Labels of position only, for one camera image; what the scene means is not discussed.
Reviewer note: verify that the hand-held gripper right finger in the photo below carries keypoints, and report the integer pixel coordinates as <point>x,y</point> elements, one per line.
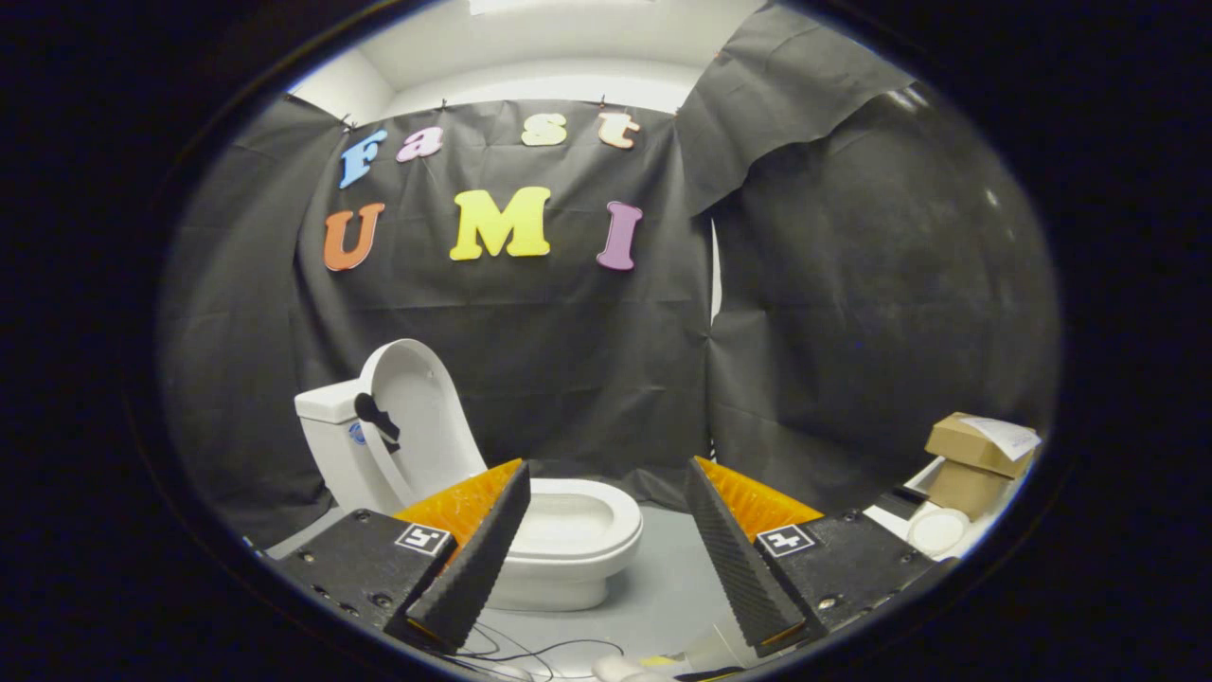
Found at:
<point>734,559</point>

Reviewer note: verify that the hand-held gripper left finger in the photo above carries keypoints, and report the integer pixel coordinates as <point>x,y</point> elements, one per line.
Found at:
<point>478,559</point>

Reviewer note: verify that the white flat board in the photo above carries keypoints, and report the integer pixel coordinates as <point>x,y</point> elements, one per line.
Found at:
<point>890,523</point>

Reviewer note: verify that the round white disc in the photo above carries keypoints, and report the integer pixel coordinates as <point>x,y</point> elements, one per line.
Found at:
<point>937,532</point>

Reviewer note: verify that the black backdrop cloth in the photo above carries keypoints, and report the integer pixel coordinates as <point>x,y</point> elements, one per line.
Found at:
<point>568,360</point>

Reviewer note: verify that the large cardboard box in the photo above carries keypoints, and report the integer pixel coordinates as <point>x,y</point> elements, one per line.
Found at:
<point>961,493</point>

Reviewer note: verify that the small cardboard box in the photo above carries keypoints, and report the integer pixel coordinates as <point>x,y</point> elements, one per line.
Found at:
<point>956,445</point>

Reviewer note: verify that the white paper sheet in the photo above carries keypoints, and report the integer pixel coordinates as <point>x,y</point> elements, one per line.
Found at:
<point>1004,438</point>

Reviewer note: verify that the ceiling light panel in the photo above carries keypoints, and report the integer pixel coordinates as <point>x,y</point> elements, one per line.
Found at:
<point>559,6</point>

